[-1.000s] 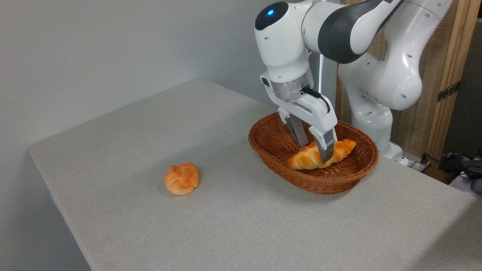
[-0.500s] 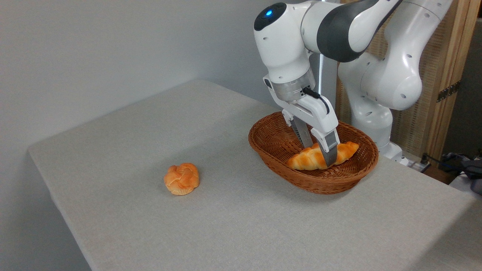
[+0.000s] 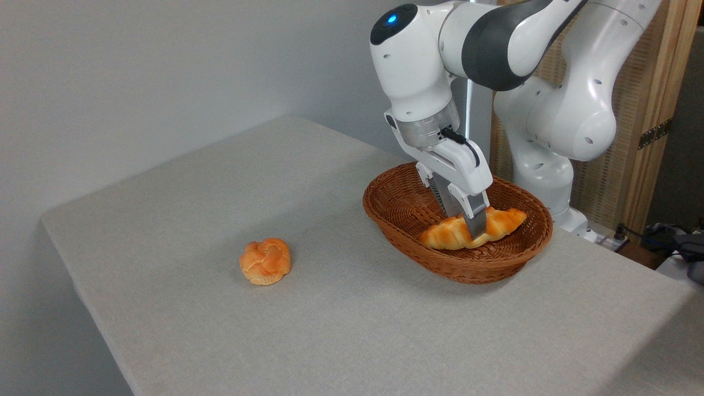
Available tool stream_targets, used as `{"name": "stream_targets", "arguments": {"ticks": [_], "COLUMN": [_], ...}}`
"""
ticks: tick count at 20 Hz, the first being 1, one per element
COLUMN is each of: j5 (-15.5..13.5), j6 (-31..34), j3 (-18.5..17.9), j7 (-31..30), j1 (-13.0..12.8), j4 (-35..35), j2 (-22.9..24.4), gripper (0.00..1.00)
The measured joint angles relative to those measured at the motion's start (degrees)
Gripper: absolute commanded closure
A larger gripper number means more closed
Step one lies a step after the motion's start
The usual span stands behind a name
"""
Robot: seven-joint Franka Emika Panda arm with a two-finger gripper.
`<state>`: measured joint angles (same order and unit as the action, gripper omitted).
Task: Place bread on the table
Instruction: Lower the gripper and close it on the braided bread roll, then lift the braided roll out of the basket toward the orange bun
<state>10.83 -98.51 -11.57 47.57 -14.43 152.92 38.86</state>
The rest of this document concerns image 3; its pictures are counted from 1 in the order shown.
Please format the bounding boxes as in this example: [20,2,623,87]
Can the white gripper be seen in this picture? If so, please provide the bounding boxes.
[384,112,494,240]

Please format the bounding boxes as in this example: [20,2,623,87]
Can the long braided bread loaf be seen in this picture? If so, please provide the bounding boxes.
[420,207,527,251]

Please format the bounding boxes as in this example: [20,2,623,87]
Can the round knotted bread roll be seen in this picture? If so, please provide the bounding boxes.
[239,238,292,286]

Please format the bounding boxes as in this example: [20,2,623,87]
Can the brown wicker basket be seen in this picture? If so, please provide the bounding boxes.
[362,161,554,285]

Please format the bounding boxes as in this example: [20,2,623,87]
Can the white power strip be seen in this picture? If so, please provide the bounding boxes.
[595,232,631,254]

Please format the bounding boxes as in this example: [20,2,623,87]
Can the grey tablecloth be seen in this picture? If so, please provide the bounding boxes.
[41,115,704,396]

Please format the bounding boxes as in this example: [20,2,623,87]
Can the dark metal screen hinge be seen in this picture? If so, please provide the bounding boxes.
[638,118,673,150]

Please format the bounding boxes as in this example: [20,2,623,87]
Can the grey blue bag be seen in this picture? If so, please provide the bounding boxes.
[641,222,704,285]

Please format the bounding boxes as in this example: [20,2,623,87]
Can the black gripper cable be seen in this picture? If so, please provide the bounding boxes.
[441,127,481,168]

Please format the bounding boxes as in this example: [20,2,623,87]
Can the black floor cable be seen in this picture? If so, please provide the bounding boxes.
[614,222,704,260]

